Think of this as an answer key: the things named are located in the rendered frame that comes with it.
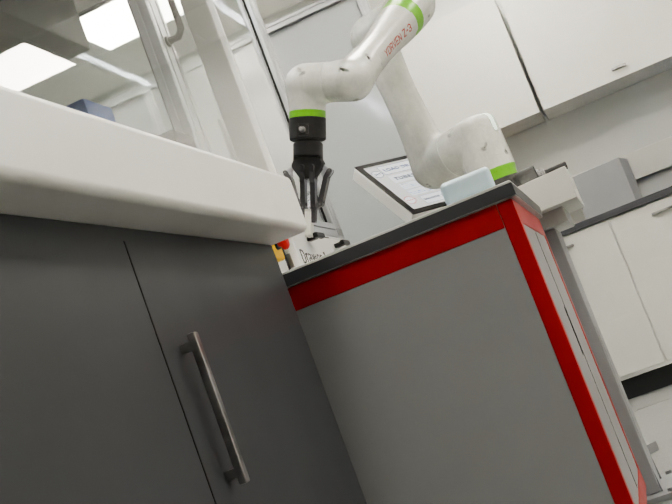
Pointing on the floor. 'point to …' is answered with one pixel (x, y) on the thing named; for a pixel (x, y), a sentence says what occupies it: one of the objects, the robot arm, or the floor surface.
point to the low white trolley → (463, 363)
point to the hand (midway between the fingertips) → (309, 223)
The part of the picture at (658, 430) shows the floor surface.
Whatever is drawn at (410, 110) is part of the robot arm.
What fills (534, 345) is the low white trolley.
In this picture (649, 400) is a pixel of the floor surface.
